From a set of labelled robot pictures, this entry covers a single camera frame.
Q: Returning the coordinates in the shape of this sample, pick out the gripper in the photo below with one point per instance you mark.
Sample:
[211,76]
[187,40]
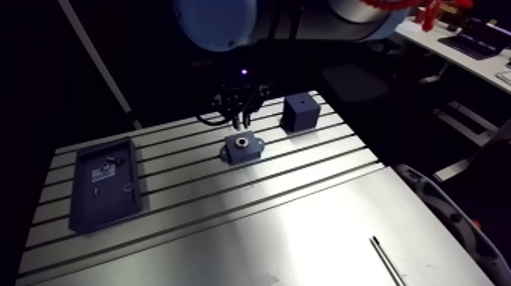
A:
[239,94]

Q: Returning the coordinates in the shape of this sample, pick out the steel bearing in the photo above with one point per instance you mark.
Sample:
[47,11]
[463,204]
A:
[241,142]

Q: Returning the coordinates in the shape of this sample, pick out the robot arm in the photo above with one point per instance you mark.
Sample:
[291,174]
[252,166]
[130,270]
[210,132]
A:
[247,20]

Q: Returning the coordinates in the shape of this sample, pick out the dark blue-grey housing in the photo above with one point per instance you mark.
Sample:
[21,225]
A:
[241,151]

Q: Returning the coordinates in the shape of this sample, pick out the dark blue-grey block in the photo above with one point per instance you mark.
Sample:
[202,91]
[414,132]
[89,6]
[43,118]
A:
[300,112]

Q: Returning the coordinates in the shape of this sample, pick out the black chair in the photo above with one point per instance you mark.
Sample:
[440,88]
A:
[353,84]

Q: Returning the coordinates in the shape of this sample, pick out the dark blue-grey tray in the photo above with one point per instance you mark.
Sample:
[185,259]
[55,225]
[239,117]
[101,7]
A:
[104,187]

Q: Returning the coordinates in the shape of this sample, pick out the white desk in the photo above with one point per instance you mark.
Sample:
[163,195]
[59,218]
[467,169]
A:
[463,60]

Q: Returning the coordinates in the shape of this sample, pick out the pale holed strip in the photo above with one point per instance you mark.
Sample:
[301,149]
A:
[455,217]

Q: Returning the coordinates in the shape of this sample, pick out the dark laptop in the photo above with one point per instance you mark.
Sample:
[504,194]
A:
[475,40]

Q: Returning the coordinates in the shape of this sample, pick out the white post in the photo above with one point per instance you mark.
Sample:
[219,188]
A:
[99,68]

